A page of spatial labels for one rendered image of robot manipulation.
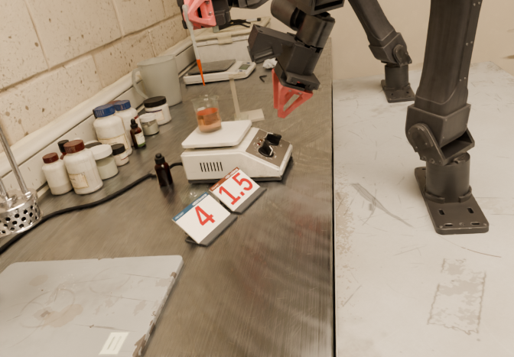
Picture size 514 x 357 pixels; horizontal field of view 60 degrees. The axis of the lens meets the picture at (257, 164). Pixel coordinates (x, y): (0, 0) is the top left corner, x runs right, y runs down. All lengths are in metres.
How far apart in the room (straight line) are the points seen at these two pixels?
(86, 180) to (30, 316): 0.39
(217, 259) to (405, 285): 0.27
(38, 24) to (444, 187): 1.00
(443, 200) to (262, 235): 0.28
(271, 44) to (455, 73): 0.31
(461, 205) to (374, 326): 0.27
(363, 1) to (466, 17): 0.57
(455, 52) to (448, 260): 0.27
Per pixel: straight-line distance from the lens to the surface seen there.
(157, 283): 0.65
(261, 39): 0.80
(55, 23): 1.33
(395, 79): 1.28
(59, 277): 0.75
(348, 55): 2.31
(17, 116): 1.14
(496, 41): 2.42
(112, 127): 1.14
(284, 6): 0.86
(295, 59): 0.82
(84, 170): 1.00
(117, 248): 0.78
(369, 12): 1.20
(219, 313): 0.59
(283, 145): 0.93
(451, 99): 0.68
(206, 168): 0.89
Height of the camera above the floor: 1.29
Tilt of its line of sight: 24 degrees down
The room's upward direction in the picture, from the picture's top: 10 degrees counter-clockwise
